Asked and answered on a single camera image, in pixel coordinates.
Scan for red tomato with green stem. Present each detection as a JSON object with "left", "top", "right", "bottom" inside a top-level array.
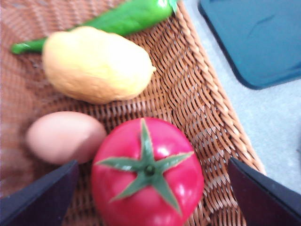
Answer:
[{"left": 91, "top": 117, "right": 205, "bottom": 226}]

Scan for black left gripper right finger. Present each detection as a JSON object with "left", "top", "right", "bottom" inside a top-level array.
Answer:
[{"left": 227, "top": 157, "right": 301, "bottom": 226}]

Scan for yellow-orange potato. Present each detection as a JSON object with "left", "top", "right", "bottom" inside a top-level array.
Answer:
[{"left": 42, "top": 25, "right": 157, "bottom": 105}]

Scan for dark rectangular tray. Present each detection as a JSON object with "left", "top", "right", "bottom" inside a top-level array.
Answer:
[{"left": 198, "top": 0, "right": 301, "bottom": 90}]

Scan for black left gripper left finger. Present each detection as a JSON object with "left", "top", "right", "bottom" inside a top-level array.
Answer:
[{"left": 0, "top": 159, "right": 80, "bottom": 226}]

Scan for pale brown egg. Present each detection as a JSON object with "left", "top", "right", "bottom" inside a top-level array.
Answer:
[{"left": 25, "top": 111, "right": 108, "bottom": 165}]

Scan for brown wicker basket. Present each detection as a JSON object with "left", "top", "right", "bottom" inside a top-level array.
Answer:
[{"left": 0, "top": 0, "right": 268, "bottom": 226}]

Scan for green pepper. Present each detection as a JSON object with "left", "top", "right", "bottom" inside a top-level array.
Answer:
[{"left": 10, "top": 0, "right": 181, "bottom": 55}]

